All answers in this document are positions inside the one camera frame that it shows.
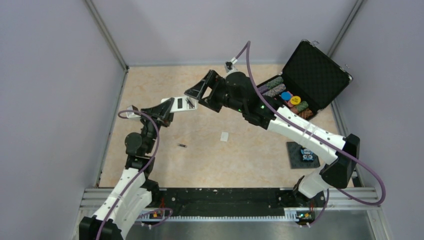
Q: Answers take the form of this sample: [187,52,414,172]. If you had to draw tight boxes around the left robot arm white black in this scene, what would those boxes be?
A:
[78,97,177,240]

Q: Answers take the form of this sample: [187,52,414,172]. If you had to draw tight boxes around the black poker chip case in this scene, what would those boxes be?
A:
[257,39,353,120]

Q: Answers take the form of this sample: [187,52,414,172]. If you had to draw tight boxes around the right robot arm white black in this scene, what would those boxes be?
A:
[184,70,360,206]

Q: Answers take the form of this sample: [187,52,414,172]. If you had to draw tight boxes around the blue owl toy figure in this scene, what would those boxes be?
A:
[300,148,314,162]

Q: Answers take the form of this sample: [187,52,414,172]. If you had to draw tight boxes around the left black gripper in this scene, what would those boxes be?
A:
[139,97,177,154]

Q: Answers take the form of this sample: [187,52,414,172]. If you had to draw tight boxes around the white remote control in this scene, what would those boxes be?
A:
[161,96,199,113]

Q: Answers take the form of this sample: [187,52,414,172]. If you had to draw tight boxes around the yellow round chip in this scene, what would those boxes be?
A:
[289,95,302,106]

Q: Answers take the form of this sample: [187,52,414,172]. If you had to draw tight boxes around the black studded base plate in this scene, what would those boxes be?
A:
[286,141,321,169]

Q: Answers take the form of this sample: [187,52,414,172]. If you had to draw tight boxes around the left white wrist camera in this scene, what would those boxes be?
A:
[125,105,141,119]

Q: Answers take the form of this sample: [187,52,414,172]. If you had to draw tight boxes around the black mounting rail base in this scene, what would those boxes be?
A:
[149,187,325,217]

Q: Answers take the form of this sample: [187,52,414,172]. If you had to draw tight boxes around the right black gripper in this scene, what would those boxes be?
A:
[185,70,246,114]

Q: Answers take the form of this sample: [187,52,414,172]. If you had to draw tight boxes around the aluminium frame rail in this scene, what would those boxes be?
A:
[79,187,382,223]

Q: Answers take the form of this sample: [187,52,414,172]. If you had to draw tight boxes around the white battery cover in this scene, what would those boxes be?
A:
[220,131,229,142]

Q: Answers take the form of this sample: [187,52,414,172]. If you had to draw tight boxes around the blue round chip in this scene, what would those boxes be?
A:
[280,91,293,102]

